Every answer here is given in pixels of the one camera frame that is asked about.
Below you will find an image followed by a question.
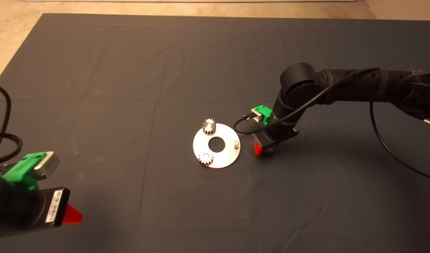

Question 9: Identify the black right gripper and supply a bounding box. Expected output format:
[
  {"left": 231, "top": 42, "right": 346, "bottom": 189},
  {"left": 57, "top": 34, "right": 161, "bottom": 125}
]
[{"left": 253, "top": 123, "right": 300, "bottom": 156}]

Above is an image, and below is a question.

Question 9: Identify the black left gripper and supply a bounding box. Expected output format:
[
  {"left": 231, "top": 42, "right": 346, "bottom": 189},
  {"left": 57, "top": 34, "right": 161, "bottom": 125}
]
[{"left": 32, "top": 187, "right": 83, "bottom": 228}]

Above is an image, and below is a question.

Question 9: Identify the round metal carrier plate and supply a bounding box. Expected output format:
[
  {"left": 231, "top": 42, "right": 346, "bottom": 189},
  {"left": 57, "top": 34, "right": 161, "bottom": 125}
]
[{"left": 193, "top": 123, "right": 241, "bottom": 169}]

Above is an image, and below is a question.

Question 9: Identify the dark grey table cloth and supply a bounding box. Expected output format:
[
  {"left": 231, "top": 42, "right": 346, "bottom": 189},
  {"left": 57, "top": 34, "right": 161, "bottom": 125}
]
[{"left": 0, "top": 13, "right": 430, "bottom": 253}]

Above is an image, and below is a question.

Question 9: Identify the black right camera cable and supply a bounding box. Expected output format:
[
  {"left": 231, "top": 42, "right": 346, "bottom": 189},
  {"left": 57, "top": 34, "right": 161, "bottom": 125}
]
[{"left": 233, "top": 68, "right": 430, "bottom": 182}]

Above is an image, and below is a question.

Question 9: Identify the black camera cable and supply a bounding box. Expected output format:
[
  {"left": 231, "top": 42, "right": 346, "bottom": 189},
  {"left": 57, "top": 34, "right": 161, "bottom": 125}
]
[
  {"left": 233, "top": 68, "right": 430, "bottom": 182},
  {"left": 0, "top": 82, "right": 23, "bottom": 166}
]

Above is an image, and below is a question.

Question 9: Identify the green right camera mount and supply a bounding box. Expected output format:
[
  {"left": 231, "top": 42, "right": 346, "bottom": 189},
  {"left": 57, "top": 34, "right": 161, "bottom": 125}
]
[{"left": 254, "top": 105, "right": 273, "bottom": 125}]

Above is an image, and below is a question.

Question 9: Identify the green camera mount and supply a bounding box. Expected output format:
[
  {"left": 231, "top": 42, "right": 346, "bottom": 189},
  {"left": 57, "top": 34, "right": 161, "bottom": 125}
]
[
  {"left": 254, "top": 105, "right": 273, "bottom": 125},
  {"left": 2, "top": 152, "right": 47, "bottom": 191}
]

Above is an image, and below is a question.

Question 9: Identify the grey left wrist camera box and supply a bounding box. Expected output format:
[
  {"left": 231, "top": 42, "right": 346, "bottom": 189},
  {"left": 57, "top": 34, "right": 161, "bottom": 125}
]
[{"left": 34, "top": 151, "right": 60, "bottom": 180}]

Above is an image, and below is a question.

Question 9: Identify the green left camera mount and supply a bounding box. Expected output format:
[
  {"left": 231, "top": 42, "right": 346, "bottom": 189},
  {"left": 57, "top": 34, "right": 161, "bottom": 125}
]
[{"left": 2, "top": 152, "right": 47, "bottom": 191}]

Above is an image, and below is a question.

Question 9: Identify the black left camera cable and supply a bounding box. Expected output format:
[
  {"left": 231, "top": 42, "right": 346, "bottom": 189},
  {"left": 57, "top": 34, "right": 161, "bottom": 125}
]
[{"left": 0, "top": 82, "right": 23, "bottom": 166}]

